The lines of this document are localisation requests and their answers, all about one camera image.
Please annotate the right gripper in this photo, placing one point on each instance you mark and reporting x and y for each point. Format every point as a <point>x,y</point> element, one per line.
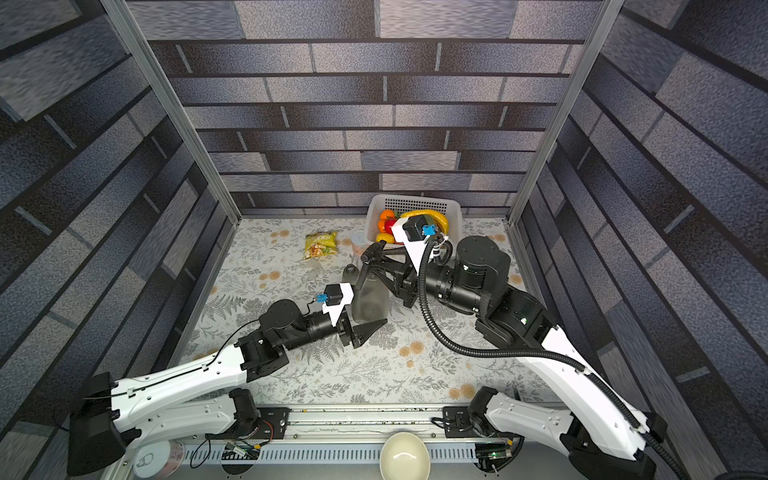
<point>399,282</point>

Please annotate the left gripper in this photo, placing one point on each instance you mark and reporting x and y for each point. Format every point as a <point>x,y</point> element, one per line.
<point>358,336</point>

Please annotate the grey translucent spray bottle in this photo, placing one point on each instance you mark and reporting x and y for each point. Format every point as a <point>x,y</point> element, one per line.
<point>371,302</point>
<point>350,274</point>

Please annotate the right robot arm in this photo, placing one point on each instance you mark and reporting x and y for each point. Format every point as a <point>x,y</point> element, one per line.
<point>602,435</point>

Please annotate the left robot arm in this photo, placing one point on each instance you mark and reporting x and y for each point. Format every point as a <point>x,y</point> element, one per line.
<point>110,417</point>

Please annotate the yellow lemon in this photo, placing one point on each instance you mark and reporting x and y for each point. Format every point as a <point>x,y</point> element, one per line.
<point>388,238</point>

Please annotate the red apple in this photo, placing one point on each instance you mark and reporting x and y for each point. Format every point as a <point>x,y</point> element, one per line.
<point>389,224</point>

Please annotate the yellow banana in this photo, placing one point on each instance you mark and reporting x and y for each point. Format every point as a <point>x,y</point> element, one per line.
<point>439,218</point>

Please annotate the white plastic basket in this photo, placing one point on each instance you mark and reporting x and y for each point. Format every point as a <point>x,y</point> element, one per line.
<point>404,203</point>

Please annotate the yellow snack bag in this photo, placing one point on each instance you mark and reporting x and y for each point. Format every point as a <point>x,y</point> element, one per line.
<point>320,244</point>

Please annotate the cream ceramic bowl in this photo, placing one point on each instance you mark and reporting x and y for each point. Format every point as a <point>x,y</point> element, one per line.
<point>404,456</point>

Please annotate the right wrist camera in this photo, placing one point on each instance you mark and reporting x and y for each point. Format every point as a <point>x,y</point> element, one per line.
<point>414,233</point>

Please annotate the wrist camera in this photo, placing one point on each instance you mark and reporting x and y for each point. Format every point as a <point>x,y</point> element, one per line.
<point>334,300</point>
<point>414,233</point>

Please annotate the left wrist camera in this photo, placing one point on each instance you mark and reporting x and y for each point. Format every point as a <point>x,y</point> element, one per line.
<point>334,300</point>

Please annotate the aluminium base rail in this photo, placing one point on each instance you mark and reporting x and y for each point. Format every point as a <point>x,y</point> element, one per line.
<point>346,434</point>

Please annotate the right aluminium frame post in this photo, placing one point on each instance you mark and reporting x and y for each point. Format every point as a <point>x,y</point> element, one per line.
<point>592,46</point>

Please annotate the aluminium frame post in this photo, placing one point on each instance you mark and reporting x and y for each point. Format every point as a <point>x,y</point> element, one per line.
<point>592,46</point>
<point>130,33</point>

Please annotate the left aluminium frame post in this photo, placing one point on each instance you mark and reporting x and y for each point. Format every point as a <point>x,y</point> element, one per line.
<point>130,33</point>

